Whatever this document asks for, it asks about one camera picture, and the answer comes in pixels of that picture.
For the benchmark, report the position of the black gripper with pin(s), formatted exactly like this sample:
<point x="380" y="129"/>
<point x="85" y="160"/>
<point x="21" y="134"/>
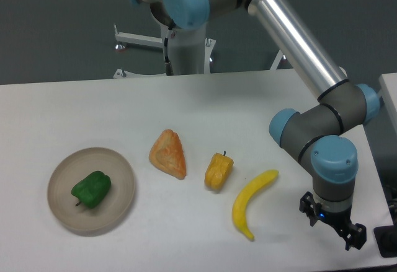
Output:
<point x="335" y="214"/>

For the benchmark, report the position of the green toy pepper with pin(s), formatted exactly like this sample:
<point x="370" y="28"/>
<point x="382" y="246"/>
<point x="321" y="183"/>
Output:
<point x="91" y="190"/>

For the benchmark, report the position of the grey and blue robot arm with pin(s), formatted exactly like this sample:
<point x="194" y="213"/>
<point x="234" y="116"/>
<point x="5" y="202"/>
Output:
<point x="314" y="138"/>

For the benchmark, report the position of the yellow toy pepper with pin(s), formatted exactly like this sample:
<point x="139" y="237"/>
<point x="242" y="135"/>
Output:
<point x="218" y="171"/>

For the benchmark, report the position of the beige round plate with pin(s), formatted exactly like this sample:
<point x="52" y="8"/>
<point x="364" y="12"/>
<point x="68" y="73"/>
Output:
<point x="113" y="209"/>

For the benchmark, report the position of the black device at table edge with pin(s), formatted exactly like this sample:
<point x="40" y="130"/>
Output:
<point x="386" y="240"/>

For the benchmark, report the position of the yellow toy banana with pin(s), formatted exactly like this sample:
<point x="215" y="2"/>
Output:
<point x="245" y="196"/>

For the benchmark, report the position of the white side table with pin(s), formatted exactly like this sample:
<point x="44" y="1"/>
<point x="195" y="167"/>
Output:
<point x="386" y="97"/>

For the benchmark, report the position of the orange toy bread wedge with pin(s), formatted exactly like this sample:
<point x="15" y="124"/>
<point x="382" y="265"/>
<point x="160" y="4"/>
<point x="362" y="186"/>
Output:
<point x="167" y="155"/>

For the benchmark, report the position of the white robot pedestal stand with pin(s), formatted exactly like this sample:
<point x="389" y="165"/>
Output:
<point x="231" y="43"/>

